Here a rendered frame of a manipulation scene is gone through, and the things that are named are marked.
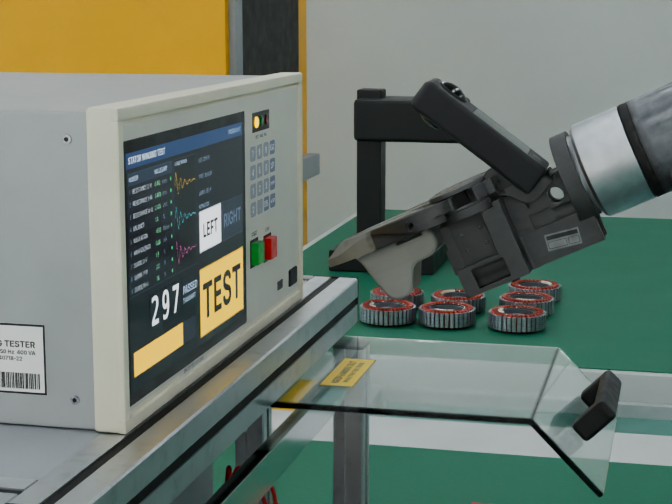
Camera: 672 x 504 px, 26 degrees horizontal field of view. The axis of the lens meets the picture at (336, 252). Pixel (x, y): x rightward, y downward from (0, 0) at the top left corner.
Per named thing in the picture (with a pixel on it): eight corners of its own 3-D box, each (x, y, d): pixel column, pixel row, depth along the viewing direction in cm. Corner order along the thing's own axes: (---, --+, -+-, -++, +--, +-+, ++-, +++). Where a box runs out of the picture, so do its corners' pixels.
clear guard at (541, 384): (618, 413, 135) (620, 350, 134) (603, 498, 112) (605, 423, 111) (279, 391, 143) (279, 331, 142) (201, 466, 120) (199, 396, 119)
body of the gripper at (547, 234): (458, 303, 111) (607, 242, 107) (412, 199, 110) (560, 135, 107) (473, 284, 118) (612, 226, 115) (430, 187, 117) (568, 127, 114)
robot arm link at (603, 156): (614, 109, 106) (619, 101, 113) (555, 134, 107) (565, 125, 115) (655, 203, 106) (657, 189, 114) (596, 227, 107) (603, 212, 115)
